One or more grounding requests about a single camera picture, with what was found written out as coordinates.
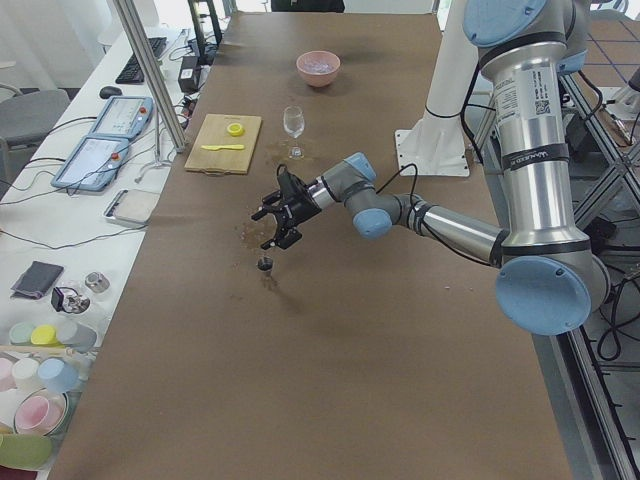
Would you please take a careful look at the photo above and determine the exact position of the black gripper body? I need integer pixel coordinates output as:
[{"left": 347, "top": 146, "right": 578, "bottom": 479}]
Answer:
[{"left": 276, "top": 188, "right": 321, "bottom": 225}]

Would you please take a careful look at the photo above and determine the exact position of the steel double jigger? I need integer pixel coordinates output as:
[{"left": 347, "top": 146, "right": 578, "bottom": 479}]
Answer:
[{"left": 256, "top": 255, "right": 274, "bottom": 278}]

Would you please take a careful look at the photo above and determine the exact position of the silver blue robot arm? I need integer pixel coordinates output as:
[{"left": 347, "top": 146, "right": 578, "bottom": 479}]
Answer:
[{"left": 259, "top": 1, "right": 610, "bottom": 336}]

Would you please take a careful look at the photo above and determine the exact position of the clear wine glass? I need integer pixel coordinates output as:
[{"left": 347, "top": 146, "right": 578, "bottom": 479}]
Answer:
[{"left": 283, "top": 106, "right": 305, "bottom": 159}]

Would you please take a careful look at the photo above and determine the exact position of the clear ice cubes pile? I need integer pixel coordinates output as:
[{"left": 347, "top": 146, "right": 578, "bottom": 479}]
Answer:
[{"left": 298, "top": 54, "right": 335, "bottom": 75}]

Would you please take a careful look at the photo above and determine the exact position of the yellow plastic knife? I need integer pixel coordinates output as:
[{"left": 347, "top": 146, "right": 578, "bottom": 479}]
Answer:
[{"left": 200, "top": 144, "right": 245, "bottom": 151}]

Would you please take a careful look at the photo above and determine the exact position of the bamboo cutting board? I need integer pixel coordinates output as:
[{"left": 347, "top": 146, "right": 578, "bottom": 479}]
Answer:
[{"left": 184, "top": 114, "right": 262, "bottom": 174}]

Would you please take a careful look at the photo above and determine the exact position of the yellow lemon slice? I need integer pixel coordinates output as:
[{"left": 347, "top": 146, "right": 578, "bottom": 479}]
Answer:
[{"left": 226, "top": 122, "right": 245, "bottom": 137}]

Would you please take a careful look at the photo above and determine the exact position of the white metal tray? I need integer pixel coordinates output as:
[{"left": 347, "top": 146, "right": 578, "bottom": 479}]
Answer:
[{"left": 103, "top": 189, "right": 160, "bottom": 227}]

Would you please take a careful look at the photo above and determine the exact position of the pink bowl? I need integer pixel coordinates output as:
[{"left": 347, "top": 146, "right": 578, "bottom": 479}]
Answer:
[{"left": 296, "top": 50, "right": 341, "bottom": 88}]

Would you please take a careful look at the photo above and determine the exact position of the black power adapter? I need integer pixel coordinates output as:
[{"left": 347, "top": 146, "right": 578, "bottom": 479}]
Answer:
[{"left": 178, "top": 55, "right": 201, "bottom": 94}]

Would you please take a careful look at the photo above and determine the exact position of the upper blue teach pendant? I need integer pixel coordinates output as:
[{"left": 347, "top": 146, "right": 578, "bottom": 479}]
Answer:
[{"left": 90, "top": 96, "right": 154, "bottom": 140}]

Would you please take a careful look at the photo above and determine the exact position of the blue teach pendant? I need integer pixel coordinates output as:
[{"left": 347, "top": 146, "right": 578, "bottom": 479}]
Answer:
[
  {"left": 90, "top": 96, "right": 154, "bottom": 140},
  {"left": 51, "top": 135, "right": 130, "bottom": 193}
]

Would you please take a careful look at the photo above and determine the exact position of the lower blue teach pendant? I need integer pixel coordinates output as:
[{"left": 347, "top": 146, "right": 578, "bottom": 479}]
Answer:
[{"left": 51, "top": 135, "right": 130, "bottom": 193}]

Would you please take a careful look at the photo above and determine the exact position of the black keyboard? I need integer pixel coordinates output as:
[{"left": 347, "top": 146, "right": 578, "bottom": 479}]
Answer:
[{"left": 115, "top": 36, "right": 168, "bottom": 85}]

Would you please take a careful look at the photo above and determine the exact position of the small steel cup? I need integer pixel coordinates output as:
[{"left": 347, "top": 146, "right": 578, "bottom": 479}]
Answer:
[{"left": 84, "top": 271, "right": 110, "bottom": 294}]

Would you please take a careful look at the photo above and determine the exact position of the black computer mouse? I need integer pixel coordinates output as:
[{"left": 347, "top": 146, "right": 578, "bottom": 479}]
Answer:
[{"left": 99, "top": 86, "right": 122, "bottom": 99}]

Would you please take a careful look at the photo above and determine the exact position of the grey folded cloth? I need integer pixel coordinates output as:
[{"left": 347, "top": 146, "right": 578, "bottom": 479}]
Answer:
[{"left": 11, "top": 261, "right": 64, "bottom": 299}]

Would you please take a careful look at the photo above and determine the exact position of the grey office chair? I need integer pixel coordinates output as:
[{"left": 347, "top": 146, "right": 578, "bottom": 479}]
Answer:
[{"left": 1, "top": 83, "right": 70, "bottom": 160}]

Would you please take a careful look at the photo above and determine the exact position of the yellow cup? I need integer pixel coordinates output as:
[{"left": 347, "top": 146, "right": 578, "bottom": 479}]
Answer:
[{"left": 30, "top": 324, "right": 61, "bottom": 347}]

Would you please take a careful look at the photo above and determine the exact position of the light blue cup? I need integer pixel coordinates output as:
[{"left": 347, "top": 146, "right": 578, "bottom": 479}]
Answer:
[{"left": 37, "top": 358, "right": 79, "bottom": 394}]

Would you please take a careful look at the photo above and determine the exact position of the pink cup on plate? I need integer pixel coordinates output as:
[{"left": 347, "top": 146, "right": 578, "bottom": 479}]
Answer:
[{"left": 14, "top": 394, "right": 67, "bottom": 435}]

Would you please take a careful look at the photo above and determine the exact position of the green cup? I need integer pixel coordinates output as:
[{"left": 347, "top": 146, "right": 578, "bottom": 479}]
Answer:
[{"left": 1, "top": 434, "right": 53, "bottom": 470}]

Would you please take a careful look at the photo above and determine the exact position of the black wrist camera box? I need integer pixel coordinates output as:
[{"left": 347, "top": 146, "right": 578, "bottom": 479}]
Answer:
[{"left": 276, "top": 164, "right": 306, "bottom": 198}]

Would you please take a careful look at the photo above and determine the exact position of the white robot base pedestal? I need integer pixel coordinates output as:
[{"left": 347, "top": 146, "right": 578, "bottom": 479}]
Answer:
[{"left": 395, "top": 0, "right": 478, "bottom": 178}]

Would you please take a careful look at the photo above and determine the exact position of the aluminium frame post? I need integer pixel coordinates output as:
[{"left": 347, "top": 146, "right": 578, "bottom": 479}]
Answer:
[{"left": 113, "top": 0, "right": 187, "bottom": 153}]

